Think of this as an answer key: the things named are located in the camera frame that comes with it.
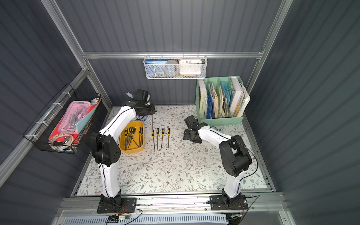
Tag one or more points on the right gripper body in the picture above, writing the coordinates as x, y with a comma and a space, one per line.
190, 134

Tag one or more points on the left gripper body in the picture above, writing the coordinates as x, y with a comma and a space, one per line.
146, 109

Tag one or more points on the yellow storage box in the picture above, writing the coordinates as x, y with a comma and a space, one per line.
132, 138

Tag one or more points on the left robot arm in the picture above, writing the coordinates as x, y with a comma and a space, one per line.
105, 145

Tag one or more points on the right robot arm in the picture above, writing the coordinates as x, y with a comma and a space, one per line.
235, 158

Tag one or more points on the green file organizer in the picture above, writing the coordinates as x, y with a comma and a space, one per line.
213, 97

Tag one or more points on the blue box in basket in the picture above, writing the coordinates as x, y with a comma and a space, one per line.
154, 67

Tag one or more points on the grey tape roll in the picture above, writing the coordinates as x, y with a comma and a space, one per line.
171, 68

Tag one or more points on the yellow white clock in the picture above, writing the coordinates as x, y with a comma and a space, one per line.
190, 67

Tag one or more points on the white book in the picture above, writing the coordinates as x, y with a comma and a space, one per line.
237, 96

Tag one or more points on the red folder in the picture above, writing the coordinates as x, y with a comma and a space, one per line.
64, 138

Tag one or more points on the pink plastic case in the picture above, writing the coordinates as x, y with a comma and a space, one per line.
75, 112

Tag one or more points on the white wire basket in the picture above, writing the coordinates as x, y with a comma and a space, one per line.
177, 58

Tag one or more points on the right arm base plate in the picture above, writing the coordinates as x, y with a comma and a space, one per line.
219, 203

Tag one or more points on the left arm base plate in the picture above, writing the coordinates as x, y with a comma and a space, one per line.
118, 205

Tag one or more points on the black wire basket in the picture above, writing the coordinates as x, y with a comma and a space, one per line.
39, 132

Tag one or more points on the aluminium rail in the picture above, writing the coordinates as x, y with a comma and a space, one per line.
178, 203

